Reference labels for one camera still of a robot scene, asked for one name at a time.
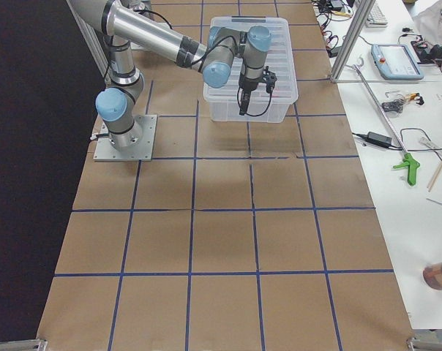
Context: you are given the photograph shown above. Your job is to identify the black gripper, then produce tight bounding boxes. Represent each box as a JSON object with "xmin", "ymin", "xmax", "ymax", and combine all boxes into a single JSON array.
[{"xmin": 239, "ymin": 66, "xmax": 277, "ymax": 116}]

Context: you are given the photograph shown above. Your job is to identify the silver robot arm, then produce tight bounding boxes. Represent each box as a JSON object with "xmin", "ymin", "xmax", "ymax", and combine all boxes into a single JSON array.
[{"xmin": 70, "ymin": 1, "xmax": 277, "ymax": 151}]

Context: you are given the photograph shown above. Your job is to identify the clear plastic storage box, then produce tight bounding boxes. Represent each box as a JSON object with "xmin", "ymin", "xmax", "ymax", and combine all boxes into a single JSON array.
[{"xmin": 202, "ymin": 15, "xmax": 299, "ymax": 124}]

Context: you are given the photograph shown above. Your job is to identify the brown paper table cover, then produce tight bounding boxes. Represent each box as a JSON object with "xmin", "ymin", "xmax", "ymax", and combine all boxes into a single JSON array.
[{"xmin": 37, "ymin": 1, "xmax": 412, "ymax": 350}]

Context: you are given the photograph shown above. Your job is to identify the black power adapter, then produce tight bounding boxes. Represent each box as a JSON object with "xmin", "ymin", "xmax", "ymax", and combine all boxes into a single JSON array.
[{"xmin": 353, "ymin": 132, "xmax": 392, "ymax": 148}]

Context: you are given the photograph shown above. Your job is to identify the robot teach pendant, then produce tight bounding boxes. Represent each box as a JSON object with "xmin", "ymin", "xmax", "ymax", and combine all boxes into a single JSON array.
[{"xmin": 371, "ymin": 44, "xmax": 424, "ymax": 80}]

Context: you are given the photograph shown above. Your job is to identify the yellow black small tool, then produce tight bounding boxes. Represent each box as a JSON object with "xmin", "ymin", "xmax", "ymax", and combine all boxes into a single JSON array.
[{"xmin": 404, "ymin": 93, "xmax": 424, "ymax": 105}]

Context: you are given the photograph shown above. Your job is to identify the long metal reacher grabber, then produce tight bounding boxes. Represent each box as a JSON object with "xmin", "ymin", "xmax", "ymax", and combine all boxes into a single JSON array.
[{"xmin": 346, "ymin": 56, "xmax": 420, "ymax": 186}]

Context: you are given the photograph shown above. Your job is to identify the wooden chopsticks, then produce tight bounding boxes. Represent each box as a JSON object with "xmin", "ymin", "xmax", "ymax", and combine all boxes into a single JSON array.
[{"xmin": 427, "ymin": 160, "xmax": 442, "ymax": 192}]

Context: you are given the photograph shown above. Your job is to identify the metal allen key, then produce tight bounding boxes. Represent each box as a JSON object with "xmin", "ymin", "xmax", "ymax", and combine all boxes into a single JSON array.
[{"xmin": 426, "ymin": 197, "xmax": 442, "ymax": 205}]

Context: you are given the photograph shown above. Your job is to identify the brown tape roll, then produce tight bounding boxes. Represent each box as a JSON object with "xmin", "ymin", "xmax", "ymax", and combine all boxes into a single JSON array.
[{"xmin": 422, "ymin": 262, "xmax": 442, "ymax": 290}]

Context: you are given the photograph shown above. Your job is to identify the aluminium frame post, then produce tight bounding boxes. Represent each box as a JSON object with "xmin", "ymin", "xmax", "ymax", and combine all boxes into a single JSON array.
[{"xmin": 330, "ymin": 0, "xmax": 375, "ymax": 83}]

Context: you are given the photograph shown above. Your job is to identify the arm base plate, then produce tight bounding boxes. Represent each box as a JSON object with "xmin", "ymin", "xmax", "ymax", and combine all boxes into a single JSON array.
[{"xmin": 94, "ymin": 115, "xmax": 157, "ymax": 162}]

